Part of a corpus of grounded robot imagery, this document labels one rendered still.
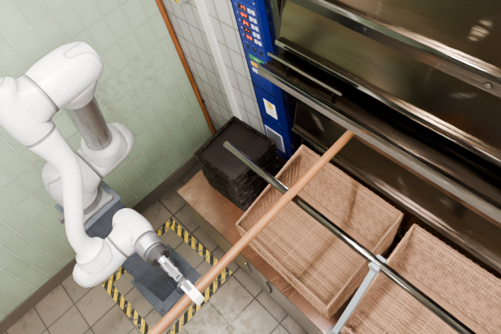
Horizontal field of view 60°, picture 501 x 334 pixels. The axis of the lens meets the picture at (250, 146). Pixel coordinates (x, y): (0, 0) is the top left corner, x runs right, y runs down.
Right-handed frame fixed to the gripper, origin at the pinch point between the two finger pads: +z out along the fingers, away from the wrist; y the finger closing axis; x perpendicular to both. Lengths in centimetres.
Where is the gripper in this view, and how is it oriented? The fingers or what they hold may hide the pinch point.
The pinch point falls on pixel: (192, 292)
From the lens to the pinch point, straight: 143.6
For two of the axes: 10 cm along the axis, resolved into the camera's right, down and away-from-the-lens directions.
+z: 6.9, 5.0, -5.2
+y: 1.8, 5.7, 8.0
